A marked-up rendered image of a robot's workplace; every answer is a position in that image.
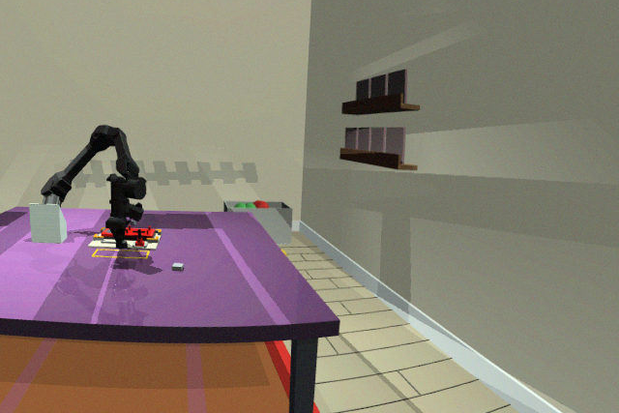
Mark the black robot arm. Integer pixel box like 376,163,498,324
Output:
41,125,147,221

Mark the black and grey wheel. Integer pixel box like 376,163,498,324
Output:
115,240,128,250

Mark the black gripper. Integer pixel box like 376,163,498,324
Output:
105,197,130,247

